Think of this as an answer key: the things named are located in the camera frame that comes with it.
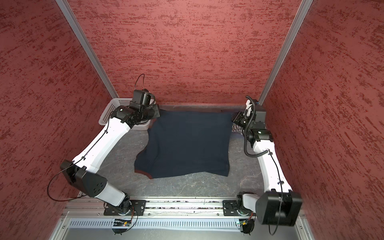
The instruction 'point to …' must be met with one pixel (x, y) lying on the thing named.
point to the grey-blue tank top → (236, 128)
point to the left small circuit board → (120, 222)
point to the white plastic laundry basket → (110, 105)
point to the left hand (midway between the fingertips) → (158, 113)
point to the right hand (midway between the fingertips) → (230, 115)
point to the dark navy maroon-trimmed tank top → (185, 141)
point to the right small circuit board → (242, 222)
